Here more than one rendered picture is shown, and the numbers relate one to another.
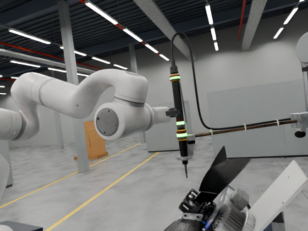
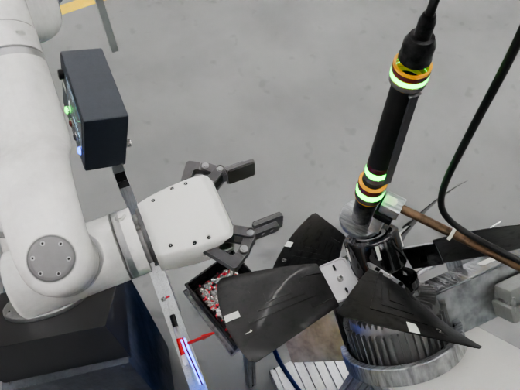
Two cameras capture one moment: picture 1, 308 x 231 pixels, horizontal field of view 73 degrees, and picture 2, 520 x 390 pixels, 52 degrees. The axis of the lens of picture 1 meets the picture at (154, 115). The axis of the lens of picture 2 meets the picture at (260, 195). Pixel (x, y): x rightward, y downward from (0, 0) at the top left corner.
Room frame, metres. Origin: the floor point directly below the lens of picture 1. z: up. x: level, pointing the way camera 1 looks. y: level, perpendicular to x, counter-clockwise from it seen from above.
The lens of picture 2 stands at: (0.47, -0.27, 2.23)
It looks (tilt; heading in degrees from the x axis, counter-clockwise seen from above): 59 degrees down; 41
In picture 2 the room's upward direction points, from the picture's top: straight up
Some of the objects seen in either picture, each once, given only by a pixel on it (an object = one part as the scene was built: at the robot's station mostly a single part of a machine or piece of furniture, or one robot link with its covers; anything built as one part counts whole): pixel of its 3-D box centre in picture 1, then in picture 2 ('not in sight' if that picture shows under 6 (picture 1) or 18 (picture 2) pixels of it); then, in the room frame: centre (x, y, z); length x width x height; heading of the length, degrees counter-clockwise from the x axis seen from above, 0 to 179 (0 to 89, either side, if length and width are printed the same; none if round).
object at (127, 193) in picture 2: not in sight; (128, 196); (0.80, 0.52, 0.96); 0.03 x 0.03 x 0.20; 65
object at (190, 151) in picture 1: (185, 146); (370, 208); (0.91, -0.12, 1.49); 0.09 x 0.07 x 0.10; 100
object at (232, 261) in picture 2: (167, 113); (219, 244); (0.65, -0.04, 1.65); 0.08 x 0.06 x 0.01; 71
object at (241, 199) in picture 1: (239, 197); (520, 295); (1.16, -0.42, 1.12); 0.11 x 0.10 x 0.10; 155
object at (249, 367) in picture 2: not in sight; (248, 358); (0.79, 0.06, 0.40); 0.03 x 0.03 x 0.80; 80
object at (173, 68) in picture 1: (178, 112); (384, 149); (0.90, -0.11, 1.65); 0.04 x 0.04 x 0.46
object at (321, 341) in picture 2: not in sight; (316, 329); (0.85, -0.12, 0.98); 0.20 x 0.16 x 0.20; 65
